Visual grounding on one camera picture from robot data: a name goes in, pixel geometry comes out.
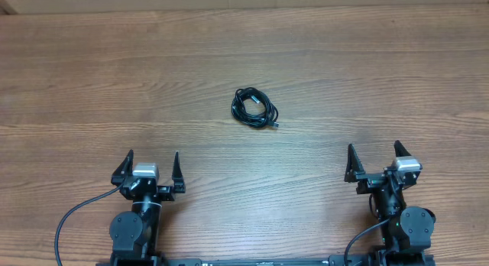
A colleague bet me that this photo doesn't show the black usb cable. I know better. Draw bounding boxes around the black usb cable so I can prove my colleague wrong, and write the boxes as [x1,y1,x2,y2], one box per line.
[231,86,280,129]

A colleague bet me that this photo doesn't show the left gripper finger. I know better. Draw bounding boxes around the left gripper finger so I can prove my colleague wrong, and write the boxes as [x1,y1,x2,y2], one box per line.
[172,151,186,193]
[111,149,134,187]

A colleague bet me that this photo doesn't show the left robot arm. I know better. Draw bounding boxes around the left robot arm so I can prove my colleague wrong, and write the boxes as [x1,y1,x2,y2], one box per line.
[109,151,186,265]

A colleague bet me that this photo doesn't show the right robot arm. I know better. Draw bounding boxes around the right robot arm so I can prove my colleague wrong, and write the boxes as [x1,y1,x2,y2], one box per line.
[342,141,436,265]

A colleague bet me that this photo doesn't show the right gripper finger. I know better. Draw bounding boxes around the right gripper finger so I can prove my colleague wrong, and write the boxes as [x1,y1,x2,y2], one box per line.
[393,140,411,157]
[344,144,365,183]

